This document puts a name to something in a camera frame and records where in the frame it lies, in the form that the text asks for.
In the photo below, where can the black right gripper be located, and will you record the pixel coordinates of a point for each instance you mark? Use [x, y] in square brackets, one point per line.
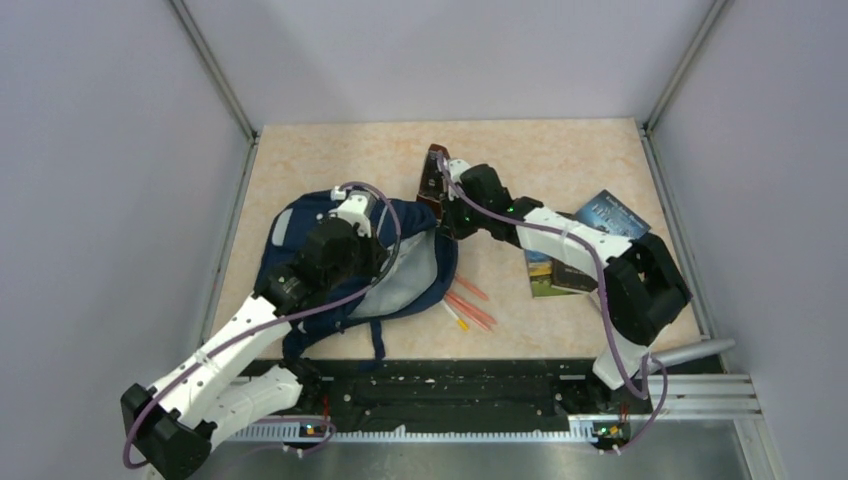
[450, 223]

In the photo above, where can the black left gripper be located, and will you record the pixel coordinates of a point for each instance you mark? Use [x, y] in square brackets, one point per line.
[376, 254]

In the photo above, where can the navy blue student backpack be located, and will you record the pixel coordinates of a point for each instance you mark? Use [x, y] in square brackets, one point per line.
[419, 279]

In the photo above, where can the dark blue fantasy book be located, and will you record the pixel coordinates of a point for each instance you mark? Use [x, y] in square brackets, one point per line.
[606, 213]

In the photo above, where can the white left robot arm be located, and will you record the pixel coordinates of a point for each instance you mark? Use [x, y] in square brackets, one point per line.
[174, 424]

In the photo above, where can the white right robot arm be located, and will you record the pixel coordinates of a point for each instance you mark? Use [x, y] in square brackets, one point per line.
[640, 288]

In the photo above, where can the brown wooden metronome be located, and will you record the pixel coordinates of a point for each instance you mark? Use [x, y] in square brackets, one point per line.
[432, 190]

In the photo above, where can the pink pen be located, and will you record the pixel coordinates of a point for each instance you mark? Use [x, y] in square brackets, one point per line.
[472, 310]
[465, 316]
[471, 287]

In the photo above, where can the blue green landscape book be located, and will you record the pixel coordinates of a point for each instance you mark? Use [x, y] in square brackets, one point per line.
[540, 270]

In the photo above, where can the white yellow-tipped pen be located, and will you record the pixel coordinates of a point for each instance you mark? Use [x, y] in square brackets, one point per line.
[460, 322]

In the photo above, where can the dark brown book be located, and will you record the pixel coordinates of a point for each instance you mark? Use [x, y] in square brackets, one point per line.
[570, 279]

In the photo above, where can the grey metal tube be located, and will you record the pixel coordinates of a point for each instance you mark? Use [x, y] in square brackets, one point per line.
[692, 352]

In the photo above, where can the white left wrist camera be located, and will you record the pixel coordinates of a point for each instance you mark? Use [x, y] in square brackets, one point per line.
[354, 207]

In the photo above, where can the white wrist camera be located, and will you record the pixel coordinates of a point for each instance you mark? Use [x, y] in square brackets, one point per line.
[451, 171]
[354, 207]

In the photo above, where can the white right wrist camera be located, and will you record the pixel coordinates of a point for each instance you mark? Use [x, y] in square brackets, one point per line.
[451, 171]

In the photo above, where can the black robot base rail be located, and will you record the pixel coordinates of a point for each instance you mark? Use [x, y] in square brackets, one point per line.
[457, 396]

